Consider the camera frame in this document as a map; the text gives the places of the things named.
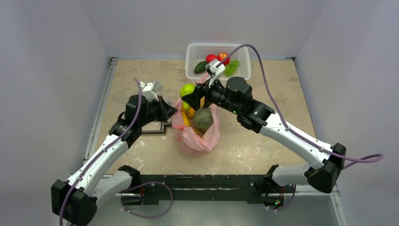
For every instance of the red fake apple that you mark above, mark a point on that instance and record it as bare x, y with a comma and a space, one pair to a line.
223, 56

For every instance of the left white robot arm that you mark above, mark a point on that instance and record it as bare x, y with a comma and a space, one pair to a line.
77, 199

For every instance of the yellow fake banana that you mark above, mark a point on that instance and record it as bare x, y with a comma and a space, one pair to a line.
186, 118

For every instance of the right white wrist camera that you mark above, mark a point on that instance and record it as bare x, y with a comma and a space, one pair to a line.
215, 69

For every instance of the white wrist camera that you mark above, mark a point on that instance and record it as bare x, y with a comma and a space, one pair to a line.
215, 69
148, 90

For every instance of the yellow orange fake fruit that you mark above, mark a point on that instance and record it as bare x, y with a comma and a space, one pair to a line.
190, 112

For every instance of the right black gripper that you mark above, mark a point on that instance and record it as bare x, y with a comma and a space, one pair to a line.
197, 96

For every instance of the small red fake fruit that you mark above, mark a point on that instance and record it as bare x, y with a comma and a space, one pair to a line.
211, 57

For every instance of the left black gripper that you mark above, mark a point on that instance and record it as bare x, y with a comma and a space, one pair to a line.
166, 111

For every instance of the dark fake avocado in bag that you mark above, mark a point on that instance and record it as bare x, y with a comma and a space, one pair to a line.
202, 120

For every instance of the pink printed plastic bag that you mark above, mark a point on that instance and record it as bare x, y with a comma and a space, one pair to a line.
190, 142

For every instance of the green fake grapes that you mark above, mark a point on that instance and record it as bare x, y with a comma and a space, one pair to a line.
231, 68

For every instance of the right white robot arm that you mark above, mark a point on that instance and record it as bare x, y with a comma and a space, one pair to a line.
323, 165

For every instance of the black L-shaped metal tool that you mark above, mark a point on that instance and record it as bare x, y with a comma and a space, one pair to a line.
161, 130

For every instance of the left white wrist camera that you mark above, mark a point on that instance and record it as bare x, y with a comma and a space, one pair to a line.
148, 90

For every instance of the dark green fake avocado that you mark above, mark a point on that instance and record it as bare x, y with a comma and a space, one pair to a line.
200, 67

